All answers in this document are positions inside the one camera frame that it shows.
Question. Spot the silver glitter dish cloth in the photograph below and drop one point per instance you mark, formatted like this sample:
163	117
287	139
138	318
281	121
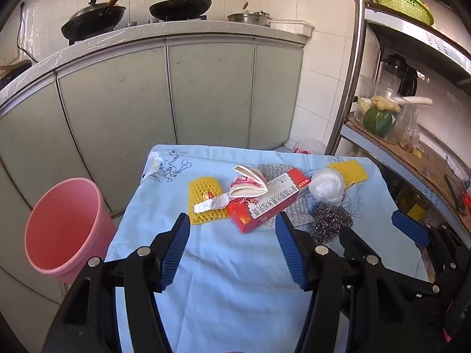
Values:
300	211

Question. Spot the white plastic bag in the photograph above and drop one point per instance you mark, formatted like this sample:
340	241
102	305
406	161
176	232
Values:
325	187

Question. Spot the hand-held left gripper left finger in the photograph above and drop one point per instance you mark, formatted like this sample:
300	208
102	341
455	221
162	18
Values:
176	253

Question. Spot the yellow foam fruit net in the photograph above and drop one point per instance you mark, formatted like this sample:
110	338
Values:
349	171
200	191

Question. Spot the white radish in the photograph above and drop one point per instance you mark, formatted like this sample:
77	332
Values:
417	100

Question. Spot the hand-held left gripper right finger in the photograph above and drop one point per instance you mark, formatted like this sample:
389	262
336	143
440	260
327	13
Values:
290	253

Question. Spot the pale green vegetable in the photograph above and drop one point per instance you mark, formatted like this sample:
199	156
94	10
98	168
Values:
363	104

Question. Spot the dark speckled electric pot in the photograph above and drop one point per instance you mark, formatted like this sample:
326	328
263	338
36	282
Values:
11	75

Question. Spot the yellow ribbed packet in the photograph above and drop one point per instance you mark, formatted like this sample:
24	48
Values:
417	211

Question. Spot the silver tube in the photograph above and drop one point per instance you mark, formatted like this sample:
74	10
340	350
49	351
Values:
211	205

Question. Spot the green plastic basket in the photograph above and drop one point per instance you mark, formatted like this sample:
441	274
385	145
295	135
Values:
404	5

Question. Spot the pink plastic bag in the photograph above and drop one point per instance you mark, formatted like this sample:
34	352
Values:
309	146

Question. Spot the pink plastic bucket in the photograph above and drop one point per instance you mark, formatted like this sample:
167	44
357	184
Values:
66	228

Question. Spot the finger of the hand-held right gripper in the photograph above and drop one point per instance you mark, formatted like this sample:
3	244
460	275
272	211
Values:
408	228
353	241

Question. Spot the steel pot with lid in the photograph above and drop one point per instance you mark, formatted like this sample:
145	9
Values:
250	18

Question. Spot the steel shelf rack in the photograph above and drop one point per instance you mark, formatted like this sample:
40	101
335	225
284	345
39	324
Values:
355	44

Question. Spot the white rectangular container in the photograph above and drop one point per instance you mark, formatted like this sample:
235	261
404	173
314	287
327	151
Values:
290	27

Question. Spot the steel wool scrubber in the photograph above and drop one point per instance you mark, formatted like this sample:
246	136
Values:
329	220

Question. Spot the cardboard sheet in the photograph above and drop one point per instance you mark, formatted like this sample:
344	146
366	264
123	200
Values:
423	161

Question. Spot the light blue floral cloth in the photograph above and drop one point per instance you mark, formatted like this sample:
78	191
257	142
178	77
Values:
228	264

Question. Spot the ginger root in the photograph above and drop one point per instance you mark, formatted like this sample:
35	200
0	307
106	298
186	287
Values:
384	103

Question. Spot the pink printed plastic wrapper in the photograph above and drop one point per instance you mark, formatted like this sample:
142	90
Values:
241	182

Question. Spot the red medicine box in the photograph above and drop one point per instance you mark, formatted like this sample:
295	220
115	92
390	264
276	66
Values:
265	209

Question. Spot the green squash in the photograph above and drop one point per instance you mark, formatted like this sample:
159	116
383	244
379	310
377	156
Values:
377	121

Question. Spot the clear bag of brown spices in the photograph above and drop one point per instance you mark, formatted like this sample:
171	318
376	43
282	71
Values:
410	139

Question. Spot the clear plastic container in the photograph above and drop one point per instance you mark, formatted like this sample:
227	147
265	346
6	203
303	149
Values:
403	125

